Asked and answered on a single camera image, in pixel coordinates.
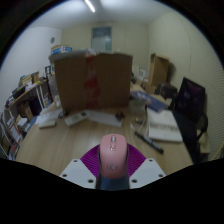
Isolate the black office chair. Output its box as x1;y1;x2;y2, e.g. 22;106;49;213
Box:
173;111;209;164

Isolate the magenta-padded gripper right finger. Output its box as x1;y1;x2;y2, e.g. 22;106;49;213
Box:
126;143;167;190

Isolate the wooden side desk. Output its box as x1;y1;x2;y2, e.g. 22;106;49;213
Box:
4;79;54;118

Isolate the white open book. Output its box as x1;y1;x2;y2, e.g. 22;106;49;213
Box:
146;108;184;144

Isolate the tall brown cardboard box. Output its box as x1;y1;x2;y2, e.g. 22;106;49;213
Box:
148;53;170;88

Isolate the blue book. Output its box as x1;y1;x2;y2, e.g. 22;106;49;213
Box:
129;90;169;113

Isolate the large brown cardboard box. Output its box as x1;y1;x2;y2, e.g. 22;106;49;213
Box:
53;52;134;113

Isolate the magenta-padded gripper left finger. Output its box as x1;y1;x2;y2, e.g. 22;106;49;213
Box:
59;143;101;190

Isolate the white air conditioner remote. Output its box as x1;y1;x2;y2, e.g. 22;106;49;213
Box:
64;111;88;127

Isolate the small dark clip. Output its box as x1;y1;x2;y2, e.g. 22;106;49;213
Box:
114;111;126;121

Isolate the pink computer mouse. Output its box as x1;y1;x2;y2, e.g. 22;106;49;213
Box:
98;133;129;179

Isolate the black computer monitor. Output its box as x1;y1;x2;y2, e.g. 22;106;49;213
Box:
175;77;207;124

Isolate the white and blue cabinet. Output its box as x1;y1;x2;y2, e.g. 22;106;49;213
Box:
50;45;73;55

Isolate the black marker pen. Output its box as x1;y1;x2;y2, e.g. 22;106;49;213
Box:
134;130;165;155

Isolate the window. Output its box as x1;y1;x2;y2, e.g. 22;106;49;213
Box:
91;26;113;53

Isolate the ceiling tube light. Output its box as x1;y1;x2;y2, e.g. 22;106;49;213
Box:
83;0;97;14

